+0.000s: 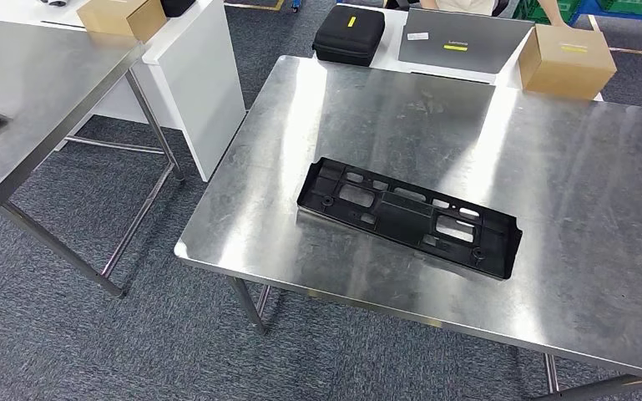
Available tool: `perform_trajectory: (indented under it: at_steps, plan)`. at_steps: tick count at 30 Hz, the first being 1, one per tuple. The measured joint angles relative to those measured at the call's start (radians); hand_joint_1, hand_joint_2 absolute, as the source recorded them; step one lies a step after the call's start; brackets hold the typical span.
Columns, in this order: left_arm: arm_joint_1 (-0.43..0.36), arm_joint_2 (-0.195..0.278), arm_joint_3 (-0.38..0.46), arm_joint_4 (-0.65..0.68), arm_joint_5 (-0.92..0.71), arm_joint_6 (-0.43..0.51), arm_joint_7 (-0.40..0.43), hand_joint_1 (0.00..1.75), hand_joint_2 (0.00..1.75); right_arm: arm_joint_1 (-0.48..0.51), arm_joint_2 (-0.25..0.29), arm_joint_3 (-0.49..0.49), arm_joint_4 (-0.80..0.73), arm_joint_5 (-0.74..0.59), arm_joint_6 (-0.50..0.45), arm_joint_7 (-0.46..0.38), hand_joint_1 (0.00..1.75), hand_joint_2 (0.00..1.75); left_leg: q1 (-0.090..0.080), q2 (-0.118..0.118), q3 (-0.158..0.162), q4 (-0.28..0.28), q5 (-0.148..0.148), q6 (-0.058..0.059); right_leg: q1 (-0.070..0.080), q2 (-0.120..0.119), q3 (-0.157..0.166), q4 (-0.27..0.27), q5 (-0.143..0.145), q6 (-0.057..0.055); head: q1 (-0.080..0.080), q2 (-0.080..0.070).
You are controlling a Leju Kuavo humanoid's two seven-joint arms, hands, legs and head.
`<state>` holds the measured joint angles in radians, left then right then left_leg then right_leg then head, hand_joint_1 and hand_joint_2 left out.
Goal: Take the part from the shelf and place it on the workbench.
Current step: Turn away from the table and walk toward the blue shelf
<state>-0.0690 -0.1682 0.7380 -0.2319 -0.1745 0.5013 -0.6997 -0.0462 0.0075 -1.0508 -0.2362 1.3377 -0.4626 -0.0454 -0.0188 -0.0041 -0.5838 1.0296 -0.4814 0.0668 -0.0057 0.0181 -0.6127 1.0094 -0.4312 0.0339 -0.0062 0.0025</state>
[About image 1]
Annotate green plastic crate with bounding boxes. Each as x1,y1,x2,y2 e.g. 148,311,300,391
597,0,642,15
513,0,582,24

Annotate black pouch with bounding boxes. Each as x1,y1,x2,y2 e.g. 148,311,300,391
159,0,197,18

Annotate blue metal frame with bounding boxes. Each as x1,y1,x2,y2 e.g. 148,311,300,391
572,0,642,24

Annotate cardboard box with yellow label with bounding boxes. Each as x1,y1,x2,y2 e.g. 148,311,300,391
518,23,619,102

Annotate yellow floor tape strip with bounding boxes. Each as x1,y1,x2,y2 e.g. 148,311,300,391
589,13,642,59
223,0,286,13

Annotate grey closed laptop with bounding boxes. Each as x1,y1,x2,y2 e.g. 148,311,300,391
397,7,536,74

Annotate brown cardboard box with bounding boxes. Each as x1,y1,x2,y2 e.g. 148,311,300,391
76,0,168,44

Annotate black plastic plate part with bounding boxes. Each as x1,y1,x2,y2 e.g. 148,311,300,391
296,157,523,282

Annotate stainless steel workbench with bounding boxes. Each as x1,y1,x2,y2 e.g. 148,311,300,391
0,16,186,300
174,53,642,401

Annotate person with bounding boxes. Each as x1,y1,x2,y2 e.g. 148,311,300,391
418,0,568,28

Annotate black zip case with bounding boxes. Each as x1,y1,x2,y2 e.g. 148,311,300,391
311,4,387,68

